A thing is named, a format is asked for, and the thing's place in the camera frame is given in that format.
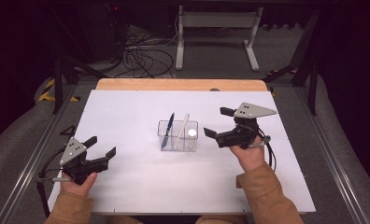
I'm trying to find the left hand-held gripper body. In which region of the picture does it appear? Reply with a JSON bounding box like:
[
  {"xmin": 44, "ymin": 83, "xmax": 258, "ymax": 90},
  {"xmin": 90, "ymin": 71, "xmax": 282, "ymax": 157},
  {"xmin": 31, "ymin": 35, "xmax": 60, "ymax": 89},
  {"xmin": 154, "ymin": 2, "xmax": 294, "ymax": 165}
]
[{"xmin": 59, "ymin": 136, "xmax": 110, "ymax": 186}]

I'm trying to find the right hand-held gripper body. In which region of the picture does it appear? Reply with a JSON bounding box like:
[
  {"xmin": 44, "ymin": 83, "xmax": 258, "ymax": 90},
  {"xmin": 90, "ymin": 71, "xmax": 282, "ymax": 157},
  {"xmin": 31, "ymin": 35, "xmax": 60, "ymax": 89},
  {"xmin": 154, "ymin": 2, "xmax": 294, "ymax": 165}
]
[{"xmin": 215, "ymin": 102, "xmax": 278, "ymax": 150}]

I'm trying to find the short white stick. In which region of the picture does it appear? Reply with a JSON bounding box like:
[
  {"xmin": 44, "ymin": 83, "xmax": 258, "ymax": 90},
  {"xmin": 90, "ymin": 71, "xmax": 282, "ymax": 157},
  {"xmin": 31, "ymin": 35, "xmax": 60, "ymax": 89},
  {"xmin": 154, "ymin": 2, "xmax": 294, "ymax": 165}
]
[{"xmin": 186, "ymin": 128, "xmax": 198, "ymax": 150}]

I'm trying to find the clear plastic organizer box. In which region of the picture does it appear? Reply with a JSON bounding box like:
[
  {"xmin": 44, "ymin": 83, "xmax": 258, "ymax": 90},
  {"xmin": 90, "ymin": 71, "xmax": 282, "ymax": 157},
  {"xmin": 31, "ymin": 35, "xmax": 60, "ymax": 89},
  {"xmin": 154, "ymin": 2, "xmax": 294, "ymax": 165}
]
[{"xmin": 157, "ymin": 119, "xmax": 200, "ymax": 153}]

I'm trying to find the long white pen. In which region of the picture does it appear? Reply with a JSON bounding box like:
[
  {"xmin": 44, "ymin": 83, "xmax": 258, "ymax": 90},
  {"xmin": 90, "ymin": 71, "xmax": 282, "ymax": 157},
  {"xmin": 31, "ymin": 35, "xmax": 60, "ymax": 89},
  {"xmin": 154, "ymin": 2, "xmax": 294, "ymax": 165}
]
[{"xmin": 172, "ymin": 113, "xmax": 191, "ymax": 150}]

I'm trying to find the blue pen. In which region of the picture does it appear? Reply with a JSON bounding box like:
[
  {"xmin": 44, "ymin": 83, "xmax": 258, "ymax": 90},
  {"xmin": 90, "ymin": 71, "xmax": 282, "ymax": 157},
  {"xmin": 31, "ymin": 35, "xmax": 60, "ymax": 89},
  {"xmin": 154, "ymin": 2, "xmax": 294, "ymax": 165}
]
[{"xmin": 160, "ymin": 112, "xmax": 176, "ymax": 151}]

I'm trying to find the person's left hand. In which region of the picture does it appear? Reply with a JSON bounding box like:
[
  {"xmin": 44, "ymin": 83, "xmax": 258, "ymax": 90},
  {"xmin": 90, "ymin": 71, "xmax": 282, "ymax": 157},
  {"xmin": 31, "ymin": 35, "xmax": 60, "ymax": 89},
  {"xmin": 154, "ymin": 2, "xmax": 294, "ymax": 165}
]
[{"xmin": 60, "ymin": 172, "xmax": 99, "ymax": 198}]

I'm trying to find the person's right hand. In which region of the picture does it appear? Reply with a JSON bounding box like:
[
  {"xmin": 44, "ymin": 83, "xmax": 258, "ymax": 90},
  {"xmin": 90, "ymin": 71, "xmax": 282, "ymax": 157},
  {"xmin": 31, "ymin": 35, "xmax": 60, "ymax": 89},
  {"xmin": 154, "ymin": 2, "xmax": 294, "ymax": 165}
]
[{"xmin": 228, "ymin": 141, "xmax": 266, "ymax": 173}]

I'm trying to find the white table cover sheet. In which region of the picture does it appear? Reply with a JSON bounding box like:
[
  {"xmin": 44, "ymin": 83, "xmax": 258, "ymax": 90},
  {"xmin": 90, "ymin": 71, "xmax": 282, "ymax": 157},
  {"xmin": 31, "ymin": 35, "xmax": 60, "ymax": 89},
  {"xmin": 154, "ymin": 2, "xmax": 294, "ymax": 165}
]
[{"xmin": 45, "ymin": 90, "xmax": 317, "ymax": 215}]

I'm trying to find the yellow black hazard tape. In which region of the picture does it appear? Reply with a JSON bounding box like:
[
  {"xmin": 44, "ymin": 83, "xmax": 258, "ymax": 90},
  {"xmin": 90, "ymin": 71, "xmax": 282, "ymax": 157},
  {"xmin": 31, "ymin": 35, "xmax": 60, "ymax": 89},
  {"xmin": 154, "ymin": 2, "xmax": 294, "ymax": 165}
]
[{"xmin": 37, "ymin": 77, "xmax": 81, "ymax": 103}]

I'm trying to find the black metal stand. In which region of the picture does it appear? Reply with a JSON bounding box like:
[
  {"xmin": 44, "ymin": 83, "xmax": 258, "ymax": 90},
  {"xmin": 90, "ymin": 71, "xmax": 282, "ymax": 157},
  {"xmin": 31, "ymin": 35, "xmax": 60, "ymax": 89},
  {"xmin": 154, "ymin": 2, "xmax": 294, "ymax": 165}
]
[
  {"xmin": 47, "ymin": 3, "xmax": 110, "ymax": 115},
  {"xmin": 262, "ymin": 8, "xmax": 320, "ymax": 117}
]

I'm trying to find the person's right leg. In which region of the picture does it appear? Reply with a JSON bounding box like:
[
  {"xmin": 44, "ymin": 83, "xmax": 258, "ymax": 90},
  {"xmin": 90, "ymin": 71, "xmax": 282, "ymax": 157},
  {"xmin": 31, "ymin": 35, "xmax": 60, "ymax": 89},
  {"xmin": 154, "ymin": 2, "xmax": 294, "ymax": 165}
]
[{"xmin": 194, "ymin": 215, "xmax": 250, "ymax": 224}]

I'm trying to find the white metal stand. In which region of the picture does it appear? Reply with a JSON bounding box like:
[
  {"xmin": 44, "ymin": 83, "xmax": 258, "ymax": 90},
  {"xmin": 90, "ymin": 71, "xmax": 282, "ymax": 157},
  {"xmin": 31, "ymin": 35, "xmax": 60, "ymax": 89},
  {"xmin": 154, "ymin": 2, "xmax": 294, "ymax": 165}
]
[{"xmin": 175, "ymin": 5, "xmax": 264, "ymax": 72}]

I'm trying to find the black equipment case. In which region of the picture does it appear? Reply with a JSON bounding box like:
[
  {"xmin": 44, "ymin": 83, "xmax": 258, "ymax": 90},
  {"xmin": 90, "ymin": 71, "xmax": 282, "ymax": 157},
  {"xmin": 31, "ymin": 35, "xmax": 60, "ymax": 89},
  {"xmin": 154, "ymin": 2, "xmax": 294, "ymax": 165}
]
[{"xmin": 86, "ymin": 0, "xmax": 129, "ymax": 63}]

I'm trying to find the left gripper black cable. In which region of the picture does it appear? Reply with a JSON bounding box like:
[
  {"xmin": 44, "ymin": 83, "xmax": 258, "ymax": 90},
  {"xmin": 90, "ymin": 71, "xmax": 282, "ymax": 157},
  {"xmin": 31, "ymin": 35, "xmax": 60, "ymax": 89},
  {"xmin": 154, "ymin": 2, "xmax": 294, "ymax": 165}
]
[{"xmin": 36, "ymin": 145, "xmax": 69, "ymax": 219}]

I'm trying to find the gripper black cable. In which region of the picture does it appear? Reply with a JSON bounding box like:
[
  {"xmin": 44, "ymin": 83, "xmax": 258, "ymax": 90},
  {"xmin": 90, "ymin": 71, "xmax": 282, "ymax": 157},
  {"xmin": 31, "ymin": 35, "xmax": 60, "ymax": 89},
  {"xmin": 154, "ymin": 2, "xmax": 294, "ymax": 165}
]
[
  {"xmin": 248, "ymin": 126, "xmax": 278, "ymax": 173},
  {"xmin": 36, "ymin": 145, "xmax": 69, "ymax": 219}
]

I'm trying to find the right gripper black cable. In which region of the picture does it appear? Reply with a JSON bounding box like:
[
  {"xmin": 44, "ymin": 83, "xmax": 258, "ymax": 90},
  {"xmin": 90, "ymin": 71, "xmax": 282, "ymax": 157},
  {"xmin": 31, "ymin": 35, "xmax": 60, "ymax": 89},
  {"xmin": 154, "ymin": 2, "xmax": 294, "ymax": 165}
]
[{"xmin": 248, "ymin": 126, "xmax": 278, "ymax": 173}]

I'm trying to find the aluminium floor rail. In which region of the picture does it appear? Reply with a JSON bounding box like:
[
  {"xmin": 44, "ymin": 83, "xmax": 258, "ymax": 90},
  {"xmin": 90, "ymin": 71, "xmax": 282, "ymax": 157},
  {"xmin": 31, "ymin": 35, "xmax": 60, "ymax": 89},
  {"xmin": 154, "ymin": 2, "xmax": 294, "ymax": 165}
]
[
  {"xmin": 292, "ymin": 87, "xmax": 370, "ymax": 224},
  {"xmin": 0, "ymin": 85, "xmax": 78, "ymax": 224}
]

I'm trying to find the tangle of black floor cables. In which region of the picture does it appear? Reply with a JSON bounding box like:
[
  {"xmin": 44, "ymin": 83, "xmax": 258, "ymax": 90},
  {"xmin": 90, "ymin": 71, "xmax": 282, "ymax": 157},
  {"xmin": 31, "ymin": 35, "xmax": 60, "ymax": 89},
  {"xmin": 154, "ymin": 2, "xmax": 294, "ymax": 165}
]
[{"xmin": 121, "ymin": 15, "xmax": 180, "ymax": 79}]

